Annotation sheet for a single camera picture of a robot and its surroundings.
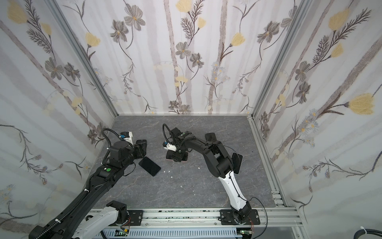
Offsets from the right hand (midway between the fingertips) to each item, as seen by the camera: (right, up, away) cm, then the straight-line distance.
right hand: (176, 150), depth 98 cm
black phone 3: (-5, -3, 0) cm, 6 cm away
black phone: (-16, -10, -4) cm, 19 cm away
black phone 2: (+24, +8, +11) cm, 28 cm away
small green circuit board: (-26, -38, -25) cm, 52 cm away
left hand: (-17, +8, -19) cm, 26 cm away
